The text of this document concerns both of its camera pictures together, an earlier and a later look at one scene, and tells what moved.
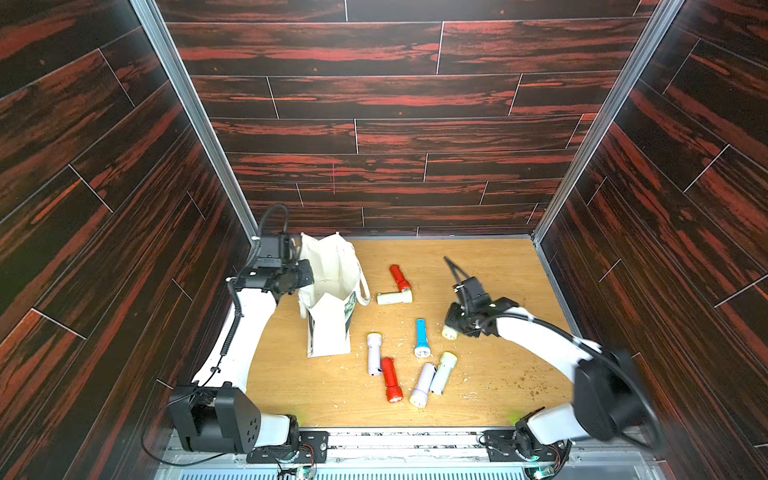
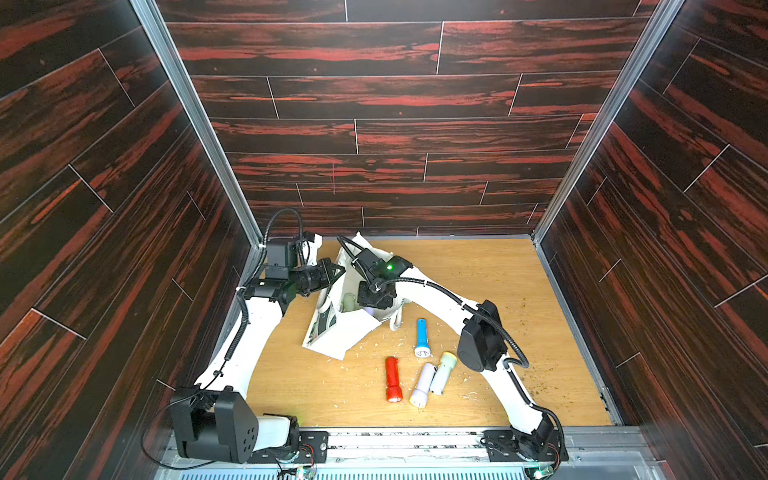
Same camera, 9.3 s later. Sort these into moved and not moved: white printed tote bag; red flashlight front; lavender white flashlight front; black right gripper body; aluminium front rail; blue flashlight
Moved: black right gripper body; white printed tote bag
Not moved: blue flashlight; red flashlight front; lavender white flashlight front; aluminium front rail
